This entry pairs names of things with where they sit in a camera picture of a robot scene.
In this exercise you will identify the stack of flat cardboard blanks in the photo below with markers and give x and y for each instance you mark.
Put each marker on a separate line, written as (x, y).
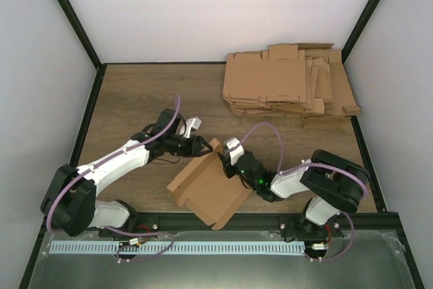
(304, 80)

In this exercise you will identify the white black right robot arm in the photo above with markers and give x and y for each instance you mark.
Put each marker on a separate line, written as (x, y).
(339, 185)

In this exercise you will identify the light blue slotted cable duct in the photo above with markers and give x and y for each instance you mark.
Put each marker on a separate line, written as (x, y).
(179, 248)

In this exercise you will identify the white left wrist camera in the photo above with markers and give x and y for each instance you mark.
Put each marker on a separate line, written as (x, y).
(189, 125)

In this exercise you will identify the grey metal front plate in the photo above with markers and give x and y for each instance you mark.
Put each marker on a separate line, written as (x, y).
(370, 259)

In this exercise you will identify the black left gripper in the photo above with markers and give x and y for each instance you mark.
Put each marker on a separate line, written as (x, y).
(195, 149)

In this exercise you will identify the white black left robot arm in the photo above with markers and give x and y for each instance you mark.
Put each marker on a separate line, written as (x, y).
(71, 204)

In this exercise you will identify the cardboard box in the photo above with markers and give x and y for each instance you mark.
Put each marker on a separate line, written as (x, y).
(203, 188)

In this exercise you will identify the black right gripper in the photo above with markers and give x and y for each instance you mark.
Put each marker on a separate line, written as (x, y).
(229, 174)

